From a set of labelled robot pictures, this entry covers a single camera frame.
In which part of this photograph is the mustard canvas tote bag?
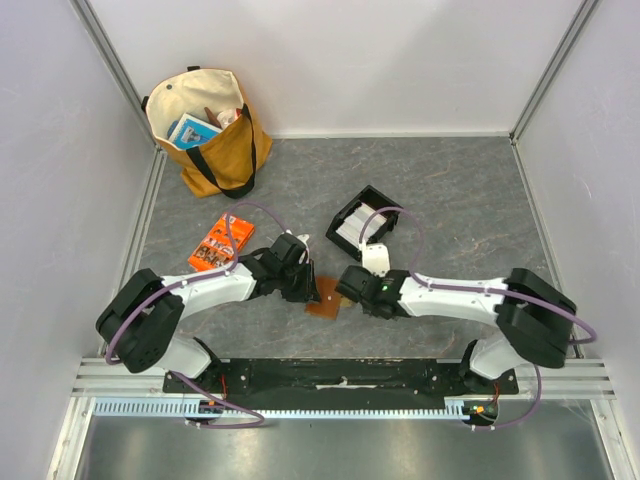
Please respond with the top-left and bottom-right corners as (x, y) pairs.
(141, 66), (272, 199)

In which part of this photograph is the black card box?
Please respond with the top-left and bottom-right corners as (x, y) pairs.
(325, 185), (400, 262)

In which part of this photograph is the aluminium frame rail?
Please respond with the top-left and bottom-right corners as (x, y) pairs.
(72, 358), (616, 400)

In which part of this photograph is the blue book in bag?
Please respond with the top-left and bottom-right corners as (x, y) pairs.
(168, 113), (222, 150)

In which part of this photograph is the brown leather card holder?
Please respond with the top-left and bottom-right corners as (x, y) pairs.
(305, 276), (354, 320)

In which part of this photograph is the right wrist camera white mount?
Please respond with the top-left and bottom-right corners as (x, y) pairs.
(361, 243), (390, 277)

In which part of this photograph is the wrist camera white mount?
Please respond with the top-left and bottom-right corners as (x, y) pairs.
(285, 230), (310, 265)
(361, 243), (390, 277)

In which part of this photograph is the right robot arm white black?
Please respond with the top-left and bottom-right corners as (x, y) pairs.
(336, 265), (576, 394)

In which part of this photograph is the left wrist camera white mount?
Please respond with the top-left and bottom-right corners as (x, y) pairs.
(285, 230), (310, 265)

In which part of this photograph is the orange booklet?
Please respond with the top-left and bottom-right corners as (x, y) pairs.
(188, 214), (255, 272)

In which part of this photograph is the brown item in bag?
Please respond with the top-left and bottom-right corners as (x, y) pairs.
(204, 107), (221, 129)

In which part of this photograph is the slotted cable duct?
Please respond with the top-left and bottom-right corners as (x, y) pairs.
(93, 397), (474, 419)

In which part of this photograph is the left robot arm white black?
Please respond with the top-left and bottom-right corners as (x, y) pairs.
(96, 232), (321, 393)

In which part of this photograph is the white card stack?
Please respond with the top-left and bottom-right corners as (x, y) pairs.
(336, 204), (388, 247)

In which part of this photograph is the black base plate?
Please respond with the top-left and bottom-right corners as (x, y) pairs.
(194, 358), (519, 411)

